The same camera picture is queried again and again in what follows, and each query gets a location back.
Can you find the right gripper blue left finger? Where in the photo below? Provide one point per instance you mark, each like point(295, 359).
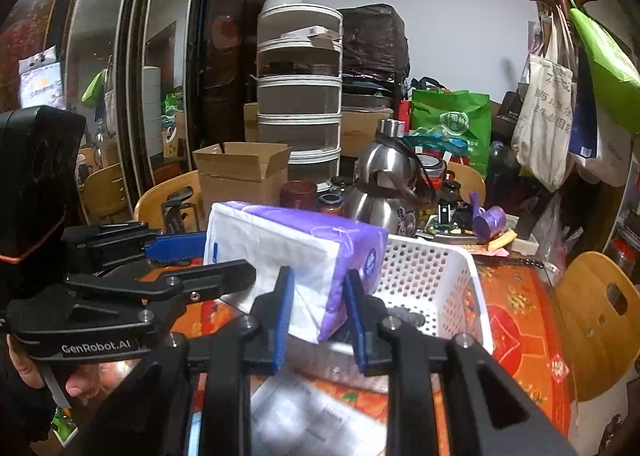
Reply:
point(272, 312)

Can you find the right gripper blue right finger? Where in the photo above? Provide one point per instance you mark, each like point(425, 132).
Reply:
point(373, 353)

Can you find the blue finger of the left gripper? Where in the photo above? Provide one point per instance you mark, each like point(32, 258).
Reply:
point(210, 282)
point(173, 248)

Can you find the purple tissue pack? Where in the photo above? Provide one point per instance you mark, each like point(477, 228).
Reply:
point(320, 248)

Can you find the grey knit glove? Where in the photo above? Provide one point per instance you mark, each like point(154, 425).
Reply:
point(395, 322)

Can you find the person left hand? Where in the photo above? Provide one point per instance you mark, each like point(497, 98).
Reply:
point(82, 381)

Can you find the black phone stand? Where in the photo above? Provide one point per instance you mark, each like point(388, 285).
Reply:
point(175, 209)

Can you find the cardboard box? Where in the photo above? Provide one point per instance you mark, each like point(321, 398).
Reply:
point(242, 172)

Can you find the white perforated plastic basket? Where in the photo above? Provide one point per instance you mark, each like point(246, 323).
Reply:
point(437, 281)

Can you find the white printed paper sheet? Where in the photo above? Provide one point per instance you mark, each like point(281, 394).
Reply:
point(290, 416)

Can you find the brown mug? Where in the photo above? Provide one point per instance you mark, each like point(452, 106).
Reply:
point(299, 194)

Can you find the red floral tablecloth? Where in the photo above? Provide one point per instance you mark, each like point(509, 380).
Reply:
point(527, 344)

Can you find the purple plastic cup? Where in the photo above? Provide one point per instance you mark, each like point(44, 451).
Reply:
point(486, 223)

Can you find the steel kettle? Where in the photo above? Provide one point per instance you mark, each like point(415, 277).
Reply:
point(391, 186)

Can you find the stacked grey storage drawers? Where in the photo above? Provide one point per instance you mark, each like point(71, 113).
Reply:
point(299, 86)

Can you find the wooden chair right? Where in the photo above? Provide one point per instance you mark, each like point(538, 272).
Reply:
point(600, 309)

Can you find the green shopping bag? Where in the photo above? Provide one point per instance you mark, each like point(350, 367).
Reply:
point(459, 115)

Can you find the black plastic covered bundle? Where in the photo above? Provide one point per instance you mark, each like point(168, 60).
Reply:
point(374, 42)

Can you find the beige canvas tote bag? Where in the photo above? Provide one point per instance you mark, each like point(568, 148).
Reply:
point(541, 137)

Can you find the green hanging bag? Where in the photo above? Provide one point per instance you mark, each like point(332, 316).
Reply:
point(615, 79)

